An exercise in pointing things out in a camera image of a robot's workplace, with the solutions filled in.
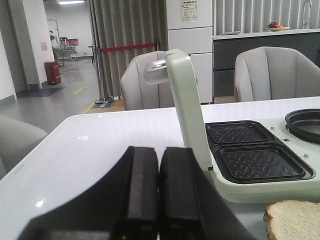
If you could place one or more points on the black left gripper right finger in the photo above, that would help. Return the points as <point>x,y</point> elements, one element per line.
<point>190,206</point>

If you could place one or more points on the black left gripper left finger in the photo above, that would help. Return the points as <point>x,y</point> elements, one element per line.
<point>122,205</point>

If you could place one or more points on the bread slice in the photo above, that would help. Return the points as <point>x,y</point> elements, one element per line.
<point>293,220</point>

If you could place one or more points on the green breakfast maker lid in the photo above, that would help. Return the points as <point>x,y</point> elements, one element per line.
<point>177,69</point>

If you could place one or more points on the green breakfast maker base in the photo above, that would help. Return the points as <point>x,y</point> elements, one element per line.
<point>260,161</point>

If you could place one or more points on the grey armchair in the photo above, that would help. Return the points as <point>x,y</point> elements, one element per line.
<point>137,94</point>
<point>17,139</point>
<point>271,73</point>

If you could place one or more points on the grey armchair near left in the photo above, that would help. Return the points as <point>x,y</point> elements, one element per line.
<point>17,139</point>

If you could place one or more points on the black round frying pan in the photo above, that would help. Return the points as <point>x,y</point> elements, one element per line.
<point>304,124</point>

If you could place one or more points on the red trash bin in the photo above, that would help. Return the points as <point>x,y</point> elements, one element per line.
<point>52,72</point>

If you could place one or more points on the right grey armchair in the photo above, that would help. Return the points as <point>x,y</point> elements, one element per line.
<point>271,73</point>

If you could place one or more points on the dark kitchen counter cabinet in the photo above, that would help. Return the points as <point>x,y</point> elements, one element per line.
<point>225,52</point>

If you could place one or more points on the red barrier belt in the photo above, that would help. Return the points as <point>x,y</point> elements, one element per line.
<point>129,47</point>

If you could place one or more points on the white refrigerator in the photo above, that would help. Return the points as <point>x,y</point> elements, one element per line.
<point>190,29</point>

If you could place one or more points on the fruit plate on counter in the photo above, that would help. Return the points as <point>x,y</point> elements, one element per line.
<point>276,27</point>

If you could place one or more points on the chrome faucet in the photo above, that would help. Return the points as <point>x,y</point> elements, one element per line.
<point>306,12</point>

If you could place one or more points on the barrier stanchion post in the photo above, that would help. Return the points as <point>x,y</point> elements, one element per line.
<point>104,97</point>

